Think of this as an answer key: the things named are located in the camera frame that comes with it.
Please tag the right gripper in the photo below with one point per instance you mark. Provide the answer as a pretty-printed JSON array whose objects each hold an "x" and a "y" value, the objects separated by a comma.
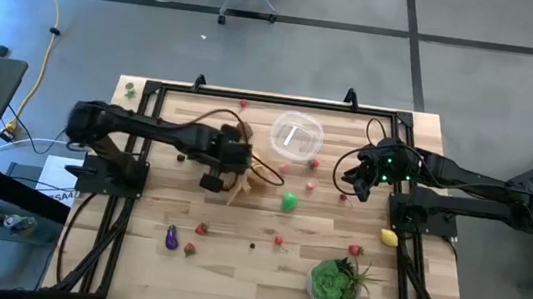
[{"x": 388, "y": 158}]

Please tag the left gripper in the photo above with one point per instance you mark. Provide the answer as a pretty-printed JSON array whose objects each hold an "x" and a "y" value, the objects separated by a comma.
[{"x": 232, "y": 158}]

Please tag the red cherry with stem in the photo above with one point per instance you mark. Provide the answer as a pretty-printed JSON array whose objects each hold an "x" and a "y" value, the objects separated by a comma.
[
  {"x": 343, "y": 197},
  {"x": 278, "y": 240}
]

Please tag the small red fruit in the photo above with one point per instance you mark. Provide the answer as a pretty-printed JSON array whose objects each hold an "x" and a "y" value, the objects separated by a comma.
[{"x": 313, "y": 163}]

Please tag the small pink radish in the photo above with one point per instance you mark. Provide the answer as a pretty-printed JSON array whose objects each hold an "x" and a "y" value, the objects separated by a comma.
[
  {"x": 310, "y": 185},
  {"x": 284, "y": 168}
]

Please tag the small dark olive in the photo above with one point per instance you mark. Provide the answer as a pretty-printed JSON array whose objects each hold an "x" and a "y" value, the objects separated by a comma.
[
  {"x": 252, "y": 245},
  {"x": 180, "y": 158}
]

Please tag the clear plastic tupperware container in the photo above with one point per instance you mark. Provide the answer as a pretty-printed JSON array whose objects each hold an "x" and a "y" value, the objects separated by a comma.
[{"x": 304, "y": 146}]

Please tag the red radish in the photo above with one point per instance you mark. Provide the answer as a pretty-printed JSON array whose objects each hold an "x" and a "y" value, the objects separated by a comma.
[{"x": 244, "y": 102}]

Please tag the green bell pepper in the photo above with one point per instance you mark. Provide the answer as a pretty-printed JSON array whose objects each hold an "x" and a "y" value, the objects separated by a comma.
[{"x": 289, "y": 202}]

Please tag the yellow lemon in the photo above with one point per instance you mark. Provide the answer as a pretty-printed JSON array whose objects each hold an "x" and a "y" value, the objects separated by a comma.
[{"x": 389, "y": 237}]

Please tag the purple eggplant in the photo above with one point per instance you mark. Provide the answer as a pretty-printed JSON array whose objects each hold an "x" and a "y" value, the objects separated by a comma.
[{"x": 172, "y": 238}]

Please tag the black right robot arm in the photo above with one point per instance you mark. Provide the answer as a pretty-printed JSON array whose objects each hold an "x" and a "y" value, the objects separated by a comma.
[{"x": 469, "y": 179}]

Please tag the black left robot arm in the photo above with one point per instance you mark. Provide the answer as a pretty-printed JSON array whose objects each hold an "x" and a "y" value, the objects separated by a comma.
[{"x": 148, "y": 126}]

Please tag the potted green succulent plant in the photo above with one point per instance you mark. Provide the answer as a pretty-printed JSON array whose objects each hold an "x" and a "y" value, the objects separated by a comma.
[{"x": 329, "y": 281}]

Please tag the green herb sprig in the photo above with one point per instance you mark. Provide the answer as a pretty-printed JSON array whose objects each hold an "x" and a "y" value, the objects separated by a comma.
[{"x": 130, "y": 89}]

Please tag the white paper sheet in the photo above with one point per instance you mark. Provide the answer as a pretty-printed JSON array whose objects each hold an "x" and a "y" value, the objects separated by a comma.
[{"x": 54, "y": 176}]

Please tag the black desk beam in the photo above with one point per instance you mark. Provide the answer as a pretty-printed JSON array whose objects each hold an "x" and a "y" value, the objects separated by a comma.
[{"x": 14, "y": 196}]

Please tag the yellow plug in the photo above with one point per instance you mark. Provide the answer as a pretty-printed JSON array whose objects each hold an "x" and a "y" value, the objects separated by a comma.
[{"x": 8, "y": 132}]

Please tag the grey metal cart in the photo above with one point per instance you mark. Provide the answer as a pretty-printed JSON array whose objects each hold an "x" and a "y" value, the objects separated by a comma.
[{"x": 8, "y": 251}]

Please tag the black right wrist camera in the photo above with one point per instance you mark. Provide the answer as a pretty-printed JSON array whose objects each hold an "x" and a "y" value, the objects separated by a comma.
[{"x": 362, "y": 190}]

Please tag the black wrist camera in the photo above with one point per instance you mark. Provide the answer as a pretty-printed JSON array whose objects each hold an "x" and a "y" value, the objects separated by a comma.
[
  {"x": 211, "y": 183},
  {"x": 362, "y": 190}
]

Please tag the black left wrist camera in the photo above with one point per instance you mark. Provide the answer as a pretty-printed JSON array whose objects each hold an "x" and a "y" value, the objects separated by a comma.
[{"x": 211, "y": 183}]

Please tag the black aluminium table frame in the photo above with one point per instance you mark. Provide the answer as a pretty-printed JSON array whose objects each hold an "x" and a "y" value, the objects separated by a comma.
[{"x": 302, "y": 102}]

